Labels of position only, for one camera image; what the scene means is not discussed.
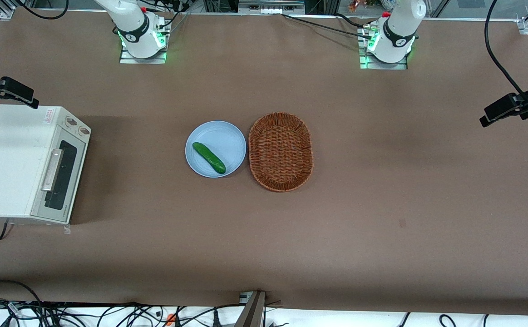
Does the white toaster oven body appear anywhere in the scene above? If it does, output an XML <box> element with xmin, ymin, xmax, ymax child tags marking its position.
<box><xmin>0</xmin><ymin>104</ymin><xmax>92</xmax><ymax>225</ymax></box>

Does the brown table cover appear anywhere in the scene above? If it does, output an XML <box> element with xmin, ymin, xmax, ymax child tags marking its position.
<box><xmin>0</xmin><ymin>8</ymin><xmax>528</xmax><ymax>315</ymax></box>

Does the green cucumber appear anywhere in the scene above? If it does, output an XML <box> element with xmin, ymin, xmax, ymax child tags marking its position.
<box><xmin>192</xmin><ymin>142</ymin><xmax>227</xmax><ymax>175</ymax></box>

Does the light blue round plate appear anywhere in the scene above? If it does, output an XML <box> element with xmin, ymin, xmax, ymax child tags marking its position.
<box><xmin>185</xmin><ymin>120</ymin><xmax>247</xmax><ymax>178</ymax></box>

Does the brown wicker basket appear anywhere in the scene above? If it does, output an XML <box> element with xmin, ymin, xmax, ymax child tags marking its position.
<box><xmin>248</xmin><ymin>112</ymin><xmax>314</xmax><ymax>193</ymax></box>

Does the grey box with ports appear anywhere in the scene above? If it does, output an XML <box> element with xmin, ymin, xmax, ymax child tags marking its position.
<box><xmin>238</xmin><ymin>0</ymin><xmax>306</xmax><ymax>15</ymax></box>

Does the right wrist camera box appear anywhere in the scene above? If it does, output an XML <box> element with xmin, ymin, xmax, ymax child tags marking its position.
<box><xmin>0</xmin><ymin>76</ymin><xmax>40</xmax><ymax>110</ymax></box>

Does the black left wrist camera cable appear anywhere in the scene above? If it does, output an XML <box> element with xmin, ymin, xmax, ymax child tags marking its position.
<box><xmin>484</xmin><ymin>0</ymin><xmax>528</xmax><ymax>111</ymax></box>

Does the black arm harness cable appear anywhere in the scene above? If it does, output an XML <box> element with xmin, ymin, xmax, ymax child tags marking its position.
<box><xmin>16</xmin><ymin>0</ymin><xmax>69</xmax><ymax>20</ymax></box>

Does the black arched cable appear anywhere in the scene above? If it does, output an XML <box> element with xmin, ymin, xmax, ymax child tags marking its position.
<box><xmin>0</xmin><ymin>279</ymin><xmax>43</xmax><ymax>304</ymax></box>

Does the short black base cable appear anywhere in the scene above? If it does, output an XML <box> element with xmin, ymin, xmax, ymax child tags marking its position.
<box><xmin>334</xmin><ymin>13</ymin><xmax>373</xmax><ymax>28</ymax></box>

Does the long black base cable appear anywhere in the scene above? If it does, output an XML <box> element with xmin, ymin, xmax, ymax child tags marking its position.
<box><xmin>281</xmin><ymin>13</ymin><xmax>374</xmax><ymax>40</ymax></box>

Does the black floor cable bundle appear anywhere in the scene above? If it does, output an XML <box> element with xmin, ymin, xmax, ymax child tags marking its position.
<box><xmin>0</xmin><ymin>297</ymin><xmax>228</xmax><ymax>327</ymax></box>

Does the grey camera stand pole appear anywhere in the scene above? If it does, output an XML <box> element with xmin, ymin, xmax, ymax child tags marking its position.
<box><xmin>234</xmin><ymin>291</ymin><xmax>267</xmax><ymax>327</ymax></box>

